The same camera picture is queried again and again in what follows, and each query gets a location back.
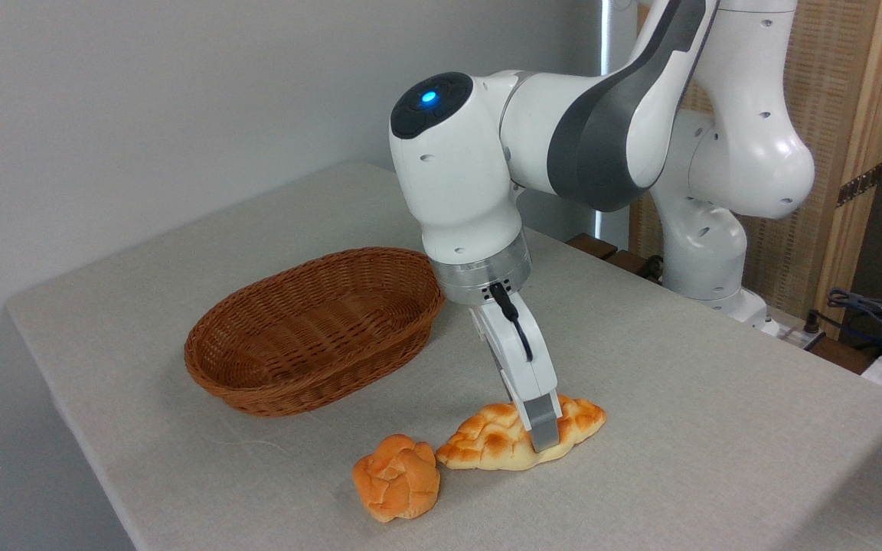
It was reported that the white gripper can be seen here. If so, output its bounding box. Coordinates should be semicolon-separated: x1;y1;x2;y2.
470;295;562;454

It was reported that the long braided bread loaf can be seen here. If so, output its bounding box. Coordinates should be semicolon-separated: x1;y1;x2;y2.
435;393;607;471

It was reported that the round orange bread roll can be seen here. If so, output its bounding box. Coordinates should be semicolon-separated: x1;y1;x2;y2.
351;434;442;523

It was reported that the brown oval wicker basket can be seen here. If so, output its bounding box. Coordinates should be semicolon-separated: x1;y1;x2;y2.
184;246;446;419

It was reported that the grey tablecloth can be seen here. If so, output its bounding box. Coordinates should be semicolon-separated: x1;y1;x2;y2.
6;161;882;551

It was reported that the metal hinge on screen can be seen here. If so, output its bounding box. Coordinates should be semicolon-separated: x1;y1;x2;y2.
837;163;882;207

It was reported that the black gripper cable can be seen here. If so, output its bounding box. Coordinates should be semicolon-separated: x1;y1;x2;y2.
488;282;534;363

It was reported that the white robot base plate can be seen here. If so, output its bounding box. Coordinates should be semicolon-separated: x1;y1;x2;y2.
747;305;826;350

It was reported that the bundle of dark cables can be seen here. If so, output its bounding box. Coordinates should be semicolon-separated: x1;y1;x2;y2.
826;287;882;354

